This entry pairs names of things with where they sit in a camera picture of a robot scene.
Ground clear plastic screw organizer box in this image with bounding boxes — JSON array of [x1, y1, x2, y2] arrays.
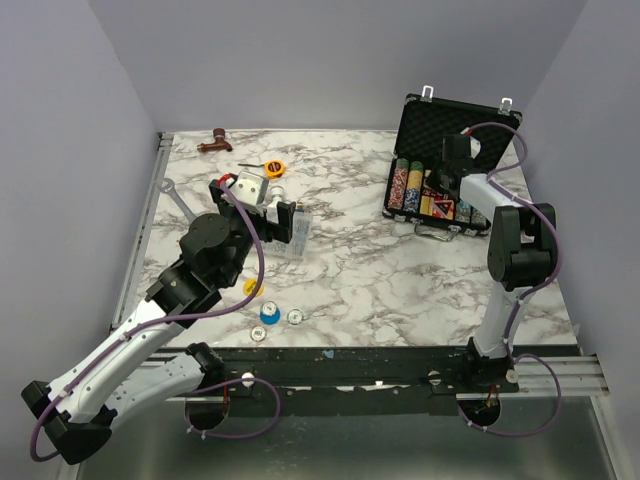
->
[[263, 212, 313, 260]]

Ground white plastic pipe connector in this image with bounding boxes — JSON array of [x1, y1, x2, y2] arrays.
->
[[269, 185, 304, 211]]

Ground silver wrench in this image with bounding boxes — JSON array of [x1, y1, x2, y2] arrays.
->
[[159, 177, 196, 223]]

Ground white green poker chip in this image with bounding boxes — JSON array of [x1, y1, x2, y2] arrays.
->
[[287, 309, 304, 325]]

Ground yellow round dealer chip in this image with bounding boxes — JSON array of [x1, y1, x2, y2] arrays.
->
[[243, 278, 264, 296]]

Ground pink green chip row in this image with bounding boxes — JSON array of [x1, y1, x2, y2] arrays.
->
[[471, 210, 488, 229]]

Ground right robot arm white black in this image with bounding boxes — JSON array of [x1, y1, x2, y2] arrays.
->
[[428, 133, 561, 392]]

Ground red poker chip row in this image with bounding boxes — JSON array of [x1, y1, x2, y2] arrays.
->
[[387, 158, 409, 209]]

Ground red gold card deck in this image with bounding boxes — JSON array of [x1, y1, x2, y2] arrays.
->
[[420, 195, 456, 220]]

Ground blue round dealer chip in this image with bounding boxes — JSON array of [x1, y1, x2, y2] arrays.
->
[[260, 306, 281, 325]]

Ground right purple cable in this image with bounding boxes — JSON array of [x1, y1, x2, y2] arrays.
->
[[462, 122, 569, 371]]

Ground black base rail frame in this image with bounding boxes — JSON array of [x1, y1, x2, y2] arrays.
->
[[137, 131, 608, 415]]

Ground white red poker chip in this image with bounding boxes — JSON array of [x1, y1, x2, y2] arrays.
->
[[250, 326, 267, 342]]

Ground yellow tape measure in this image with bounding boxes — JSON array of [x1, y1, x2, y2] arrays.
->
[[264, 160, 286, 180]]

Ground yellow green chip row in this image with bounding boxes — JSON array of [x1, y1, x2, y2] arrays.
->
[[403, 161, 424, 213]]

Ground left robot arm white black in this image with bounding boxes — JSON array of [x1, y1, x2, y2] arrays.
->
[[21, 175, 296, 465]]

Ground black poker chip case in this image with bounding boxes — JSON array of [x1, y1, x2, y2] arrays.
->
[[382, 85, 522, 237]]

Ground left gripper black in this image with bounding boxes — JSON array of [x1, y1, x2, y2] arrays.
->
[[212, 187, 296, 286]]

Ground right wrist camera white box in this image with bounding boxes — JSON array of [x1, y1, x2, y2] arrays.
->
[[469, 136, 482, 159]]

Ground light blue chip row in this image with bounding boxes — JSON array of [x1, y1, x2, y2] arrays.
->
[[455, 201, 472, 223]]

